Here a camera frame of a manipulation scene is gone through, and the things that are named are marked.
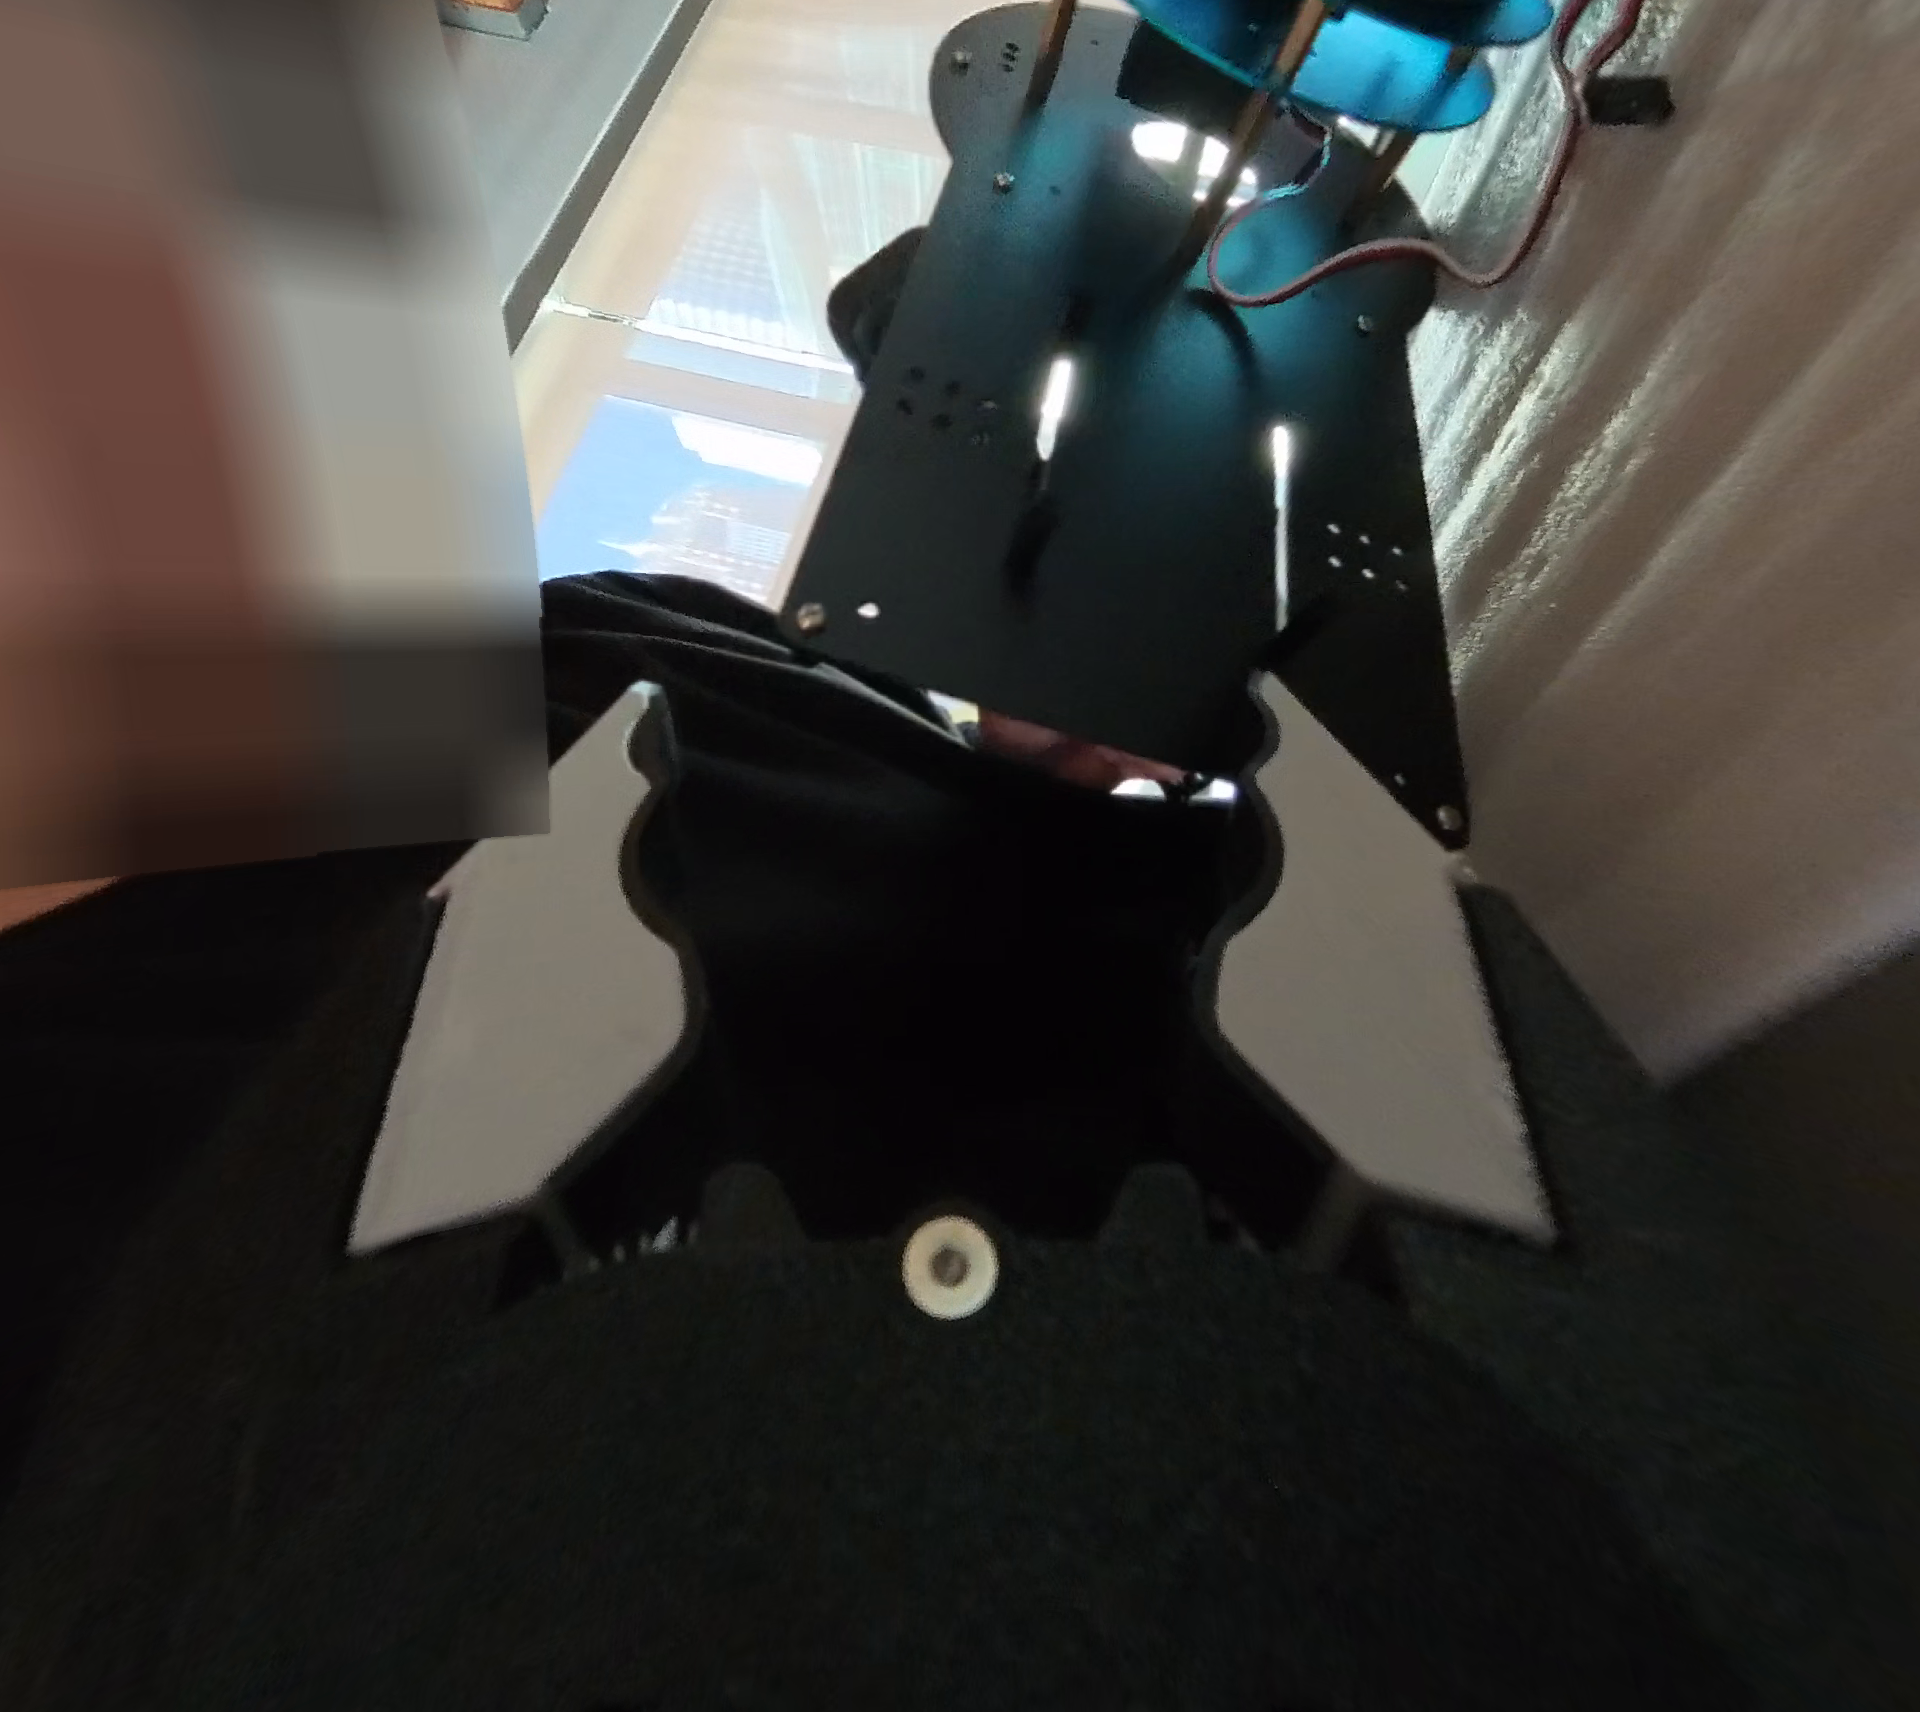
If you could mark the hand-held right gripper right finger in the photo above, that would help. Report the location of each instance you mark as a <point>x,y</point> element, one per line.
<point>1379,992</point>

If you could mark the large window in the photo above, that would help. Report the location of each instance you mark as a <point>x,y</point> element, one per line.
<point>721,467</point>

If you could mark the blue toy robot arm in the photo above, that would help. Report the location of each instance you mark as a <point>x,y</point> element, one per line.
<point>1124,512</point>

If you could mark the white foam sheet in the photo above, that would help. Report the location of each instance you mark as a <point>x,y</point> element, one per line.
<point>1725,541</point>

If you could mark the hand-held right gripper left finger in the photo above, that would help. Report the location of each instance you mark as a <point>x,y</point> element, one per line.
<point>526,992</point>

